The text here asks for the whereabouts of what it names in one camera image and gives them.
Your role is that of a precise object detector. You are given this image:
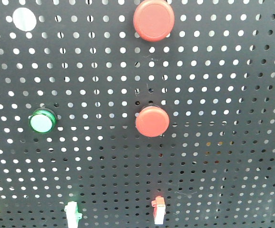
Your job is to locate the white red toggle switch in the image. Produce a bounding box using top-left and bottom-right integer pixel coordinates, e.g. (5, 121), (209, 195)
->
(151, 196), (166, 225)

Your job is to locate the green round push button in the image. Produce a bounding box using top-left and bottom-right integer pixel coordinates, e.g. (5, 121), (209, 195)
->
(29, 108), (57, 133)

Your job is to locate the white green toggle switch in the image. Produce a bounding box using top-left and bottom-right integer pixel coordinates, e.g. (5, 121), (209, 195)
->
(64, 201), (82, 228)

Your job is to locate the upper red round knob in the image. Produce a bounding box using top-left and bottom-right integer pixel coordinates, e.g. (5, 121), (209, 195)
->
(133, 0), (175, 42)

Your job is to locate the lower red round knob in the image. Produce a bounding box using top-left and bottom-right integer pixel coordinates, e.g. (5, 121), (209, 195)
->
(136, 106), (170, 137)

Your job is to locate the red round knob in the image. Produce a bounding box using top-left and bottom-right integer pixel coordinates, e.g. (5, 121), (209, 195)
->
(133, 0), (175, 42)
(136, 106), (170, 137)

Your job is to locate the black perforated pegboard panel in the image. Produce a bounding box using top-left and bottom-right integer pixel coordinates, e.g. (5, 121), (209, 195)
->
(0, 0), (275, 228)

